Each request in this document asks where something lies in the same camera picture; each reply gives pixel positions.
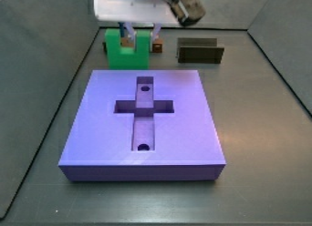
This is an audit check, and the green U-shaped block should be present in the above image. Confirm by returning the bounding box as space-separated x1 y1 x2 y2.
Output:
105 28 150 70

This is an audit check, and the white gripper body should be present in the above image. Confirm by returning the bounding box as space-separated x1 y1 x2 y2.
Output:
94 0 179 25

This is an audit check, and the black U-channel block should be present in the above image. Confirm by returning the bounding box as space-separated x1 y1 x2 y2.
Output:
177 37 224 64

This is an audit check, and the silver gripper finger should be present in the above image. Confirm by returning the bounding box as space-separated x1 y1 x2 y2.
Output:
152 23 163 44
125 22 137 41

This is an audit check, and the purple board with cross slot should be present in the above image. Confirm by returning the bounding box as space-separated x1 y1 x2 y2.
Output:
59 70 225 181

